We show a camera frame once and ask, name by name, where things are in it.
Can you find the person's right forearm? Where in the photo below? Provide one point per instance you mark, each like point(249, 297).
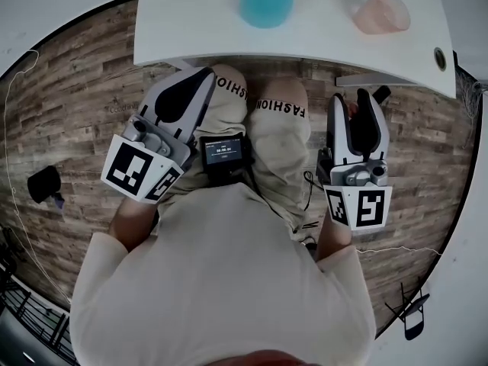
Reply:
point(335, 242)

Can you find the black metal railing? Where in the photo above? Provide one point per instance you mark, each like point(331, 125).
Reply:
point(23, 311)

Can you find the teal bottle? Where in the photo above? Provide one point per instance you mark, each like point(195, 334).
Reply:
point(265, 2)

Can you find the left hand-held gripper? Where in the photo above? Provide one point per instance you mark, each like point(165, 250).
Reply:
point(133, 166)

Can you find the small black box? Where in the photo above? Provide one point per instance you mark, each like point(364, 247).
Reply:
point(382, 93)

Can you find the person's right leg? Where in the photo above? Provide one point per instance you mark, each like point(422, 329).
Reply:
point(284, 88)

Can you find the black cylindrical pouch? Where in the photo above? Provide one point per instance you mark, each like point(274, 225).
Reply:
point(43, 183)

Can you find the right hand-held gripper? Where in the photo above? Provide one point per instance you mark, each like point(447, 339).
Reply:
point(366, 204)

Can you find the person's head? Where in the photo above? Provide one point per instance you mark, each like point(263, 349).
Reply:
point(274, 358)

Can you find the person's left forearm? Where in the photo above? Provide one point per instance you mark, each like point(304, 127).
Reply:
point(131, 223)

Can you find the black folding chair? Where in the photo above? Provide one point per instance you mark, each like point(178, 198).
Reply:
point(415, 318)

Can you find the person's beige shirt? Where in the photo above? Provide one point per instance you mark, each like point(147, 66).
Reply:
point(221, 280)

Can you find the pink textured cup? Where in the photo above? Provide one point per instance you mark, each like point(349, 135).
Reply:
point(381, 13)

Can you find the beige printed shorts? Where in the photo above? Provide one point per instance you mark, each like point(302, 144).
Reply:
point(282, 147)

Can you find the black screen device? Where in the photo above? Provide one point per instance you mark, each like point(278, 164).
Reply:
point(225, 153)

